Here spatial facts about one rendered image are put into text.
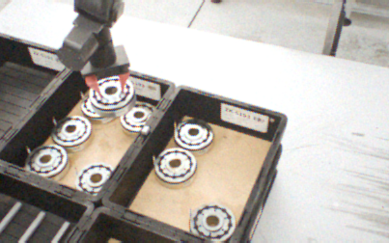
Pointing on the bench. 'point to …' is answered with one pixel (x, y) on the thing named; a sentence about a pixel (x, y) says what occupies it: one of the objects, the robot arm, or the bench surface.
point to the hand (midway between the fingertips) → (111, 90)
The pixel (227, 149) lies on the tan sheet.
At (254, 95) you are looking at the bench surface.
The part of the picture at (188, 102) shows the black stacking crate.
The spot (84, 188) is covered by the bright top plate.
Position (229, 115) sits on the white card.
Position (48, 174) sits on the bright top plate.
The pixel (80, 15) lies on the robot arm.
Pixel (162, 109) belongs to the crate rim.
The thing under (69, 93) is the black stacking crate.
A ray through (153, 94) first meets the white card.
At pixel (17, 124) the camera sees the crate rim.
